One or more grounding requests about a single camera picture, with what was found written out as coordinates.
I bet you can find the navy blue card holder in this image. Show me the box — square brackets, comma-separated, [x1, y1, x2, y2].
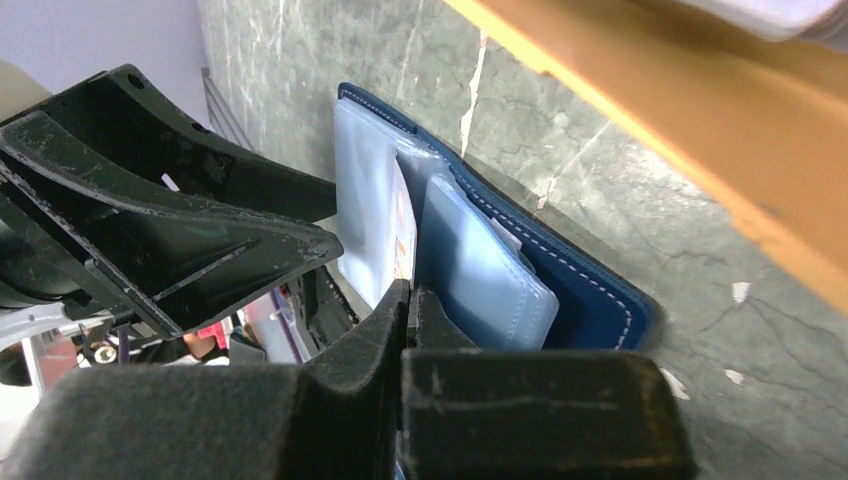
[334, 83, 658, 351]

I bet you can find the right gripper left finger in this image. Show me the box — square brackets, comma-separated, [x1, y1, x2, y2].
[1, 280, 411, 479]

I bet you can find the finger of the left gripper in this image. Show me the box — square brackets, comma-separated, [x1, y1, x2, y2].
[1, 111, 342, 338]
[25, 64, 337, 222]

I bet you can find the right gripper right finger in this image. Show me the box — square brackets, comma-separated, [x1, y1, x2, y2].
[400, 288, 697, 479]

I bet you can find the orange oval tray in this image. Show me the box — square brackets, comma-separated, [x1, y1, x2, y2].
[453, 1, 847, 311]

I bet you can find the silver VIP card stack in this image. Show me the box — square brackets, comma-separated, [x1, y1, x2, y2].
[684, 0, 847, 53]

